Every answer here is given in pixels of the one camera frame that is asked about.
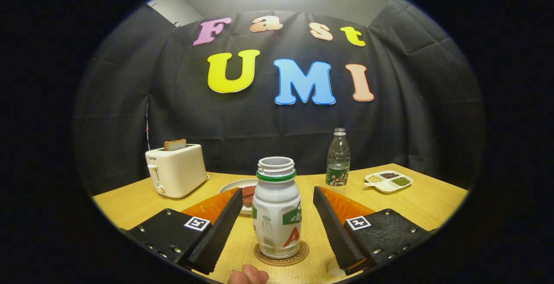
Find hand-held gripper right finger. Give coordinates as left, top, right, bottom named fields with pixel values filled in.
left=312, top=186, right=435, bottom=276

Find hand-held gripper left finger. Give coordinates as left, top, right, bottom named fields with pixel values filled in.
left=119, top=187, right=244, bottom=275

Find round cork coaster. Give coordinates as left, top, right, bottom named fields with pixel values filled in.
left=254, top=240, right=309, bottom=267

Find white juice bottle green collar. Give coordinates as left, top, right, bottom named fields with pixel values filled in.
left=251, top=156, right=303, bottom=259

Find clear plastic water bottle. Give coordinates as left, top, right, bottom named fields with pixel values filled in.
left=325, top=128, right=351, bottom=187

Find round grey plate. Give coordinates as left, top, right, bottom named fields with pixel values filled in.
left=218, top=178, right=260, bottom=216

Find red meat slices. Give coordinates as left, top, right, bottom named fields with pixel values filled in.
left=242, top=185, right=258, bottom=208

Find white divided dish with beans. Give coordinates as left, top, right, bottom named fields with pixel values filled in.
left=364, top=170, right=414, bottom=194

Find cream toaster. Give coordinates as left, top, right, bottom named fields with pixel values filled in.
left=145, top=144, right=209, bottom=199

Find wooden table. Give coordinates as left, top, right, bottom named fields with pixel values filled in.
left=92, top=163, right=469, bottom=284

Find black backdrop cloth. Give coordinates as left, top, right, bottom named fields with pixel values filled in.
left=71, top=0, right=485, bottom=196

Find thin white cable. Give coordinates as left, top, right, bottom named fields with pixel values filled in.
left=145, top=98, right=152, bottom=150

